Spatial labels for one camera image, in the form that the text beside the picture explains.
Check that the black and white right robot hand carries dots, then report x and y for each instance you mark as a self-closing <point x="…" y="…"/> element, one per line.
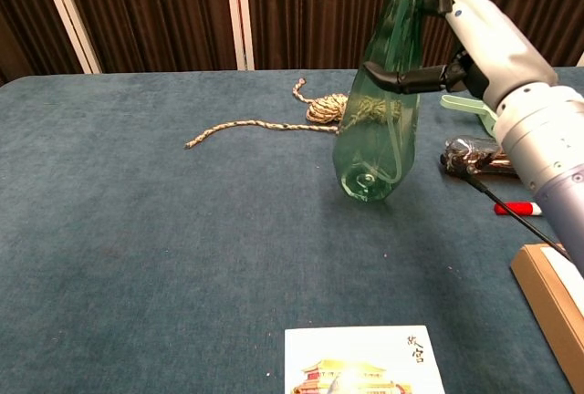
<point x="497" y="43"/>

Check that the green spray bottle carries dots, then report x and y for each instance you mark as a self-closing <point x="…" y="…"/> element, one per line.
<point x="365" y="161"/>

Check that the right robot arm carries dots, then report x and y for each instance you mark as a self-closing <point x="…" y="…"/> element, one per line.
<point x="547" y="138"/>

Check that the cola bottle with red label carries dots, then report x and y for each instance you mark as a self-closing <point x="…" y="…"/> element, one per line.
<point x="465" y="152"/>

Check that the mint green dustpan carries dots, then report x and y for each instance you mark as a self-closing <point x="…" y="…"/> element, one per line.
<point x="461" y="103"/>

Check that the marker pen with red cap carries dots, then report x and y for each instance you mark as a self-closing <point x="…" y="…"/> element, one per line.
<point x="515" y="207"/>

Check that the dark brown pleated curtain panel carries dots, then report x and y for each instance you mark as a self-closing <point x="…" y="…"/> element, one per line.
<point x="310" y="11"/>
<point x="159" y="11"/>
<point x="27" y="15"/>

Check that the white and cardboard flat box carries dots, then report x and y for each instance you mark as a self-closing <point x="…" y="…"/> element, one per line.
<point x="547" y="293"/>

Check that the white picture postcard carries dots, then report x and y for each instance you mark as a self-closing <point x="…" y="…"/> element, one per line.
<point x="356" y="348"/>

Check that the blue carpet table cover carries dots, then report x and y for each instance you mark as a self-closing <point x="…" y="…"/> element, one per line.
<point x="137" y="230"/>

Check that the white partition frame post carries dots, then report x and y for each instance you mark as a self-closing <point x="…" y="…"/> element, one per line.
<point x="69" y="15"/>
<point x="238" y="15"/>

